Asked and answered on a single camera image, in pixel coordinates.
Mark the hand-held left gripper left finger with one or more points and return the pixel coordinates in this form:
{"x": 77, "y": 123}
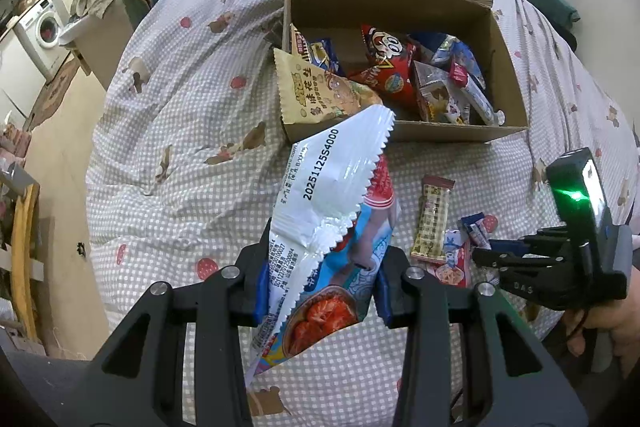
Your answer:
{"x": 260, "y": 292}

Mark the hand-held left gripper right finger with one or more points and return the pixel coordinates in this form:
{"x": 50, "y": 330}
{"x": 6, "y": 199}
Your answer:
{"x": 382, "y": 302}

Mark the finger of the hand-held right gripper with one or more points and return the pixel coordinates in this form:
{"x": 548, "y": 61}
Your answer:
{"x": 547, "y": 239}
{"x": 525, "y": 274}

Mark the small blue white snack packet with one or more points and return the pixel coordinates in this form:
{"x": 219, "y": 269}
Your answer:
{"x": 477, "y": 229}

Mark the light blue strawberry snack bag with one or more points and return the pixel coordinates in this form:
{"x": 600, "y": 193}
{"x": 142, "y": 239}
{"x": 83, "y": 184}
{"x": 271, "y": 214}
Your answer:
{"x": 325, "y": 167}

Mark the pink snack packet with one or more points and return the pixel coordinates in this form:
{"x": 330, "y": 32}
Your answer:
{"x": 435, "y": 99}

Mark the blue white snack bag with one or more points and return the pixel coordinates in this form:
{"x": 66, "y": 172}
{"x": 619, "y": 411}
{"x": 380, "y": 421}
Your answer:
{"x": 450, "y": 49}

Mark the red cartoon face snack bag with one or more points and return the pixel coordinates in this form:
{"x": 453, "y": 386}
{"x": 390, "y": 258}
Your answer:
{"x": 385, "y": 67}

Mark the dark blue snack bag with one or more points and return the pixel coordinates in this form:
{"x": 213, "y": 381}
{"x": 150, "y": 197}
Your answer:
{"x": 320, "y": 52}

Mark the cardboard box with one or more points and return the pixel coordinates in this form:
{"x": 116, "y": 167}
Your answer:
{"x": 400, "y": 2}

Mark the person's right hand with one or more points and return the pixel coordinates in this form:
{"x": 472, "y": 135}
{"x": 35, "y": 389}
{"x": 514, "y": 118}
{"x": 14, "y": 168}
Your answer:
{"x": 620, "y": 322}

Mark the red cartoon print snack packet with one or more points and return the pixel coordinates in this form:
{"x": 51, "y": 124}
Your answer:
{"x": 452, "y": 264}

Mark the beige checkered snack bar packet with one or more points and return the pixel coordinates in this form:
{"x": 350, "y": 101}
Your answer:
{"x": 434, "y": 219}

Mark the small red white snack packet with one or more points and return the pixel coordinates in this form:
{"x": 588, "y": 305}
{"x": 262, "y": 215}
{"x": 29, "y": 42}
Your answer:
{"x": 472, "y": 92}

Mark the yellow peanut snack bag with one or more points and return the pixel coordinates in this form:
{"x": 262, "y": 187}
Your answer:
{"x": 320, "y": 99}

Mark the wooden chair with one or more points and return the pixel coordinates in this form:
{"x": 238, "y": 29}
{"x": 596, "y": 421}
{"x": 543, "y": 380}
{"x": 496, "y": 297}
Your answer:
{"x": 22, "y": 257}

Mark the brown door mat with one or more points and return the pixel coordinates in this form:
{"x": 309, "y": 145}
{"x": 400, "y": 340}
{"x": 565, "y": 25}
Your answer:
{"x": 57, "y": 89}

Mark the white cabinet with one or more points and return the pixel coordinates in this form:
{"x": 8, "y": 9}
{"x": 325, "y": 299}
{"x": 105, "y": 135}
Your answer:
{"x": 17, "y": 77}

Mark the white washing machine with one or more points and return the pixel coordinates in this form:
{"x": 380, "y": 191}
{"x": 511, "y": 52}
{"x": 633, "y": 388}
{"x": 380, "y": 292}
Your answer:
{"x": 42, "y": 32}

